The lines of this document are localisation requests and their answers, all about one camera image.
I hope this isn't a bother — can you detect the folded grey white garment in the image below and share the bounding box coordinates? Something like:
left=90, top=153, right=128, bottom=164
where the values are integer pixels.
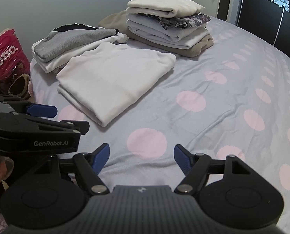
left=32, top=24, right=129, bottom=74

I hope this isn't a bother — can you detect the grey pink-dotted bed sheet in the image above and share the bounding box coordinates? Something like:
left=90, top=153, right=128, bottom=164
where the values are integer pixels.
left=28, top=15, right=290, bottom=232

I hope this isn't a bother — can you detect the stack of folded clothes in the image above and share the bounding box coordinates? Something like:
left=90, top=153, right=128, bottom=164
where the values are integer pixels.
left=98, top=0, right=214, bottom=58

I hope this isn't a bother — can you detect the pink printed plastic bag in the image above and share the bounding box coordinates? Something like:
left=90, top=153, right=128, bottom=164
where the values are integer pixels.
left=0, top=28, right=30, bottom=99

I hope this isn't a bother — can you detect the cream white garment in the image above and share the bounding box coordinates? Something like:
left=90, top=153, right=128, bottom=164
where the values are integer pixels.
left=57, top=42, right=177, bottom=127

